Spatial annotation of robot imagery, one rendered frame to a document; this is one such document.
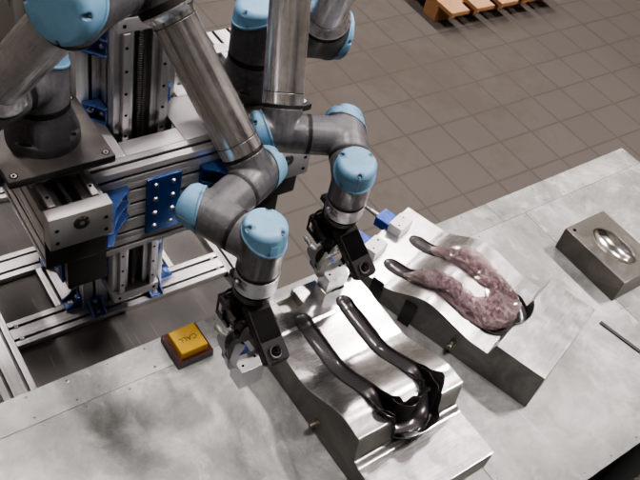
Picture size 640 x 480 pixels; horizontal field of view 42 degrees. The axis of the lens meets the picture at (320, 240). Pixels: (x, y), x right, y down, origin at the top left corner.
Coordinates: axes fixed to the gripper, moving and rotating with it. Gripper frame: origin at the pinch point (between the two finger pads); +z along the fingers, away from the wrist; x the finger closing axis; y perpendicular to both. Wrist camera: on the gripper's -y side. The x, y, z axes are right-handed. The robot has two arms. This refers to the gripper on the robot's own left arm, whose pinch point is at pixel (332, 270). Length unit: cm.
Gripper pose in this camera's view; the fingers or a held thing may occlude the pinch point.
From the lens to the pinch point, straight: 174.6
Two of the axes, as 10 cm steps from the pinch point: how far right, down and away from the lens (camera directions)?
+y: -5.4, -7.5, 3.8
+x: -8.3, 4.0, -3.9
